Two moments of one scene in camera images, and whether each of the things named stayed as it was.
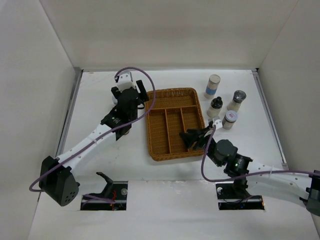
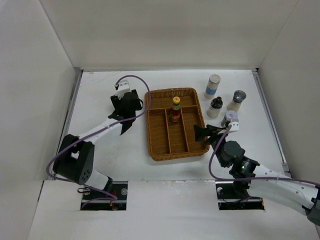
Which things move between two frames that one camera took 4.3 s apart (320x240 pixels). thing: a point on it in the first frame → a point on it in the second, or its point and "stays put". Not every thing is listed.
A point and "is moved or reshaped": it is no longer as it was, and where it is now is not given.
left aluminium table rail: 76,79 stays put
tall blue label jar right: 212,85 stays put
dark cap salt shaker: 239,96 stays put
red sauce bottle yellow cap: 124,130 is moved or reshaped
